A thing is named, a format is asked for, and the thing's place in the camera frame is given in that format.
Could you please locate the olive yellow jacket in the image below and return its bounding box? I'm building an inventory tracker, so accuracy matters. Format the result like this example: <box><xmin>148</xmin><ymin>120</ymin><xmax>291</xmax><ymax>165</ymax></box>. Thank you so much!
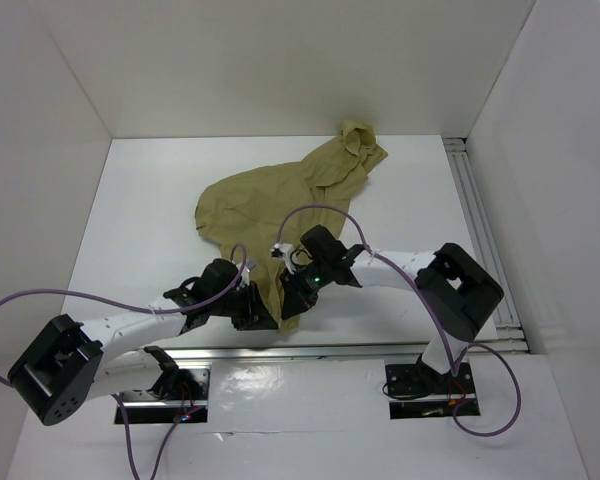
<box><xmin>194</xmin><ymin>120</ymin><xmax>388</xmax><ymax>333</ymax></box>

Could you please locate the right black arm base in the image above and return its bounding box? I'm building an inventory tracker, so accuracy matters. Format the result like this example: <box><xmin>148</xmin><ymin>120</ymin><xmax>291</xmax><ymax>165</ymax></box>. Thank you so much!
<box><xmin>382</xmin><ymin>356</ymin><xmax>476</xmax><ymax>401</ymax></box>

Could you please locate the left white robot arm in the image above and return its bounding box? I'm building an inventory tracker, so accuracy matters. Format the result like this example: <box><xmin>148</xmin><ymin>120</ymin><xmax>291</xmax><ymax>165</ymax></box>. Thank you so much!
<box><xmin>8</xmin><ymin>259</ymin><xmax>278</xmax><ymax>426</ymax></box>

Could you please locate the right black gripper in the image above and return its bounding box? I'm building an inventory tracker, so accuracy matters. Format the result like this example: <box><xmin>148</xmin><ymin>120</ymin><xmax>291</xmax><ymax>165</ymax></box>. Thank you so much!
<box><xmin>280</xmin><ymin>258</ymin><xmax>333</xmax><ymax>319</ymax></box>

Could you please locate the aluminium rail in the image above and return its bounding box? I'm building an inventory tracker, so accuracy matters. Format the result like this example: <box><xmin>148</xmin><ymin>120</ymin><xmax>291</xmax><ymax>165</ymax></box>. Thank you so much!
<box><xmin>443</xmin><ymin>138</ymin><xmax>526</xmax><ymax>343</ymax></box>
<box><xmin>104</xmin><ymin>341</ymin><xmax>529</xmax><ymax>362</ymax></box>

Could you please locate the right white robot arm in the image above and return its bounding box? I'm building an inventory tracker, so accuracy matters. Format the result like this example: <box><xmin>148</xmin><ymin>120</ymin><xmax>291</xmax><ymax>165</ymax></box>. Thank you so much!
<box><xmin>271</xmin><ymin>225</ymin><xmax>504</xmax><ymax>392</ymax></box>

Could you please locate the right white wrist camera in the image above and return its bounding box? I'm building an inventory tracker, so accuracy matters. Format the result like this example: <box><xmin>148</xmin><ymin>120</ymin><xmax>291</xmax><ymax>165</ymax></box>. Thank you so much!
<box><xmin>270</xmin><ymin>243</ymin><xmax>296</xmax><ymax>273</ymax></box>

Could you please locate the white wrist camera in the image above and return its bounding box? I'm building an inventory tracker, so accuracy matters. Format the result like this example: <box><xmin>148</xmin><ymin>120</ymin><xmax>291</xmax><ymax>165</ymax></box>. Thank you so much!
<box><xmin>270</xmin><ymin>243</ymin><xmax>296</xmax><ymax>273</ymax></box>
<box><xmin>245</xmin><ymin>258</ymin><xmax>257</xmax><ymax>272</ymax></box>

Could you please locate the front aluminium rail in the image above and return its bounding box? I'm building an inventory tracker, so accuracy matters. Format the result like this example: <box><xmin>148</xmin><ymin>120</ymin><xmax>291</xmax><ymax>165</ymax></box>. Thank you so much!
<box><xmin>104</xmin><ymin>341</ymin><xmax>529</xmax><ymax>362</ymax></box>

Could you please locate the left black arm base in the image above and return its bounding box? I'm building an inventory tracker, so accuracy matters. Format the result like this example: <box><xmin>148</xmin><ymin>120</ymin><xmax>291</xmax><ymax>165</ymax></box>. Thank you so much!
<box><xmin>144</xmin><ymin>346</ymin><xmax>208</xmax><ymax>401</ymax></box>

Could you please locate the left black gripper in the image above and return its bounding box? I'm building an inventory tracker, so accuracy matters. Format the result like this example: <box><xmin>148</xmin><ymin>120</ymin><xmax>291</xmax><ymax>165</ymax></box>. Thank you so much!
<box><xmin>209</xmin><ymin>280</ymin><xmax>277</xmax><ymax>330</ymax></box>

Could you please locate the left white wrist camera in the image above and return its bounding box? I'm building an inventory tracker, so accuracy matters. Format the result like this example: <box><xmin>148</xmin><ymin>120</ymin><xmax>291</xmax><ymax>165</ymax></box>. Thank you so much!
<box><xmin>245</xmin><ymin>258</ymin><xmax>257</xmax><ymax>272</ymax></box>

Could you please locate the right side aluminium rail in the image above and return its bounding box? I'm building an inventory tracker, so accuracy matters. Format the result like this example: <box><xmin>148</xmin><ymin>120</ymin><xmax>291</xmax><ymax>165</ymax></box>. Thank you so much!
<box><xmin>443</xmin><ymin>138</ymin><xmax>526</xmax><ymax>343</ymax></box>

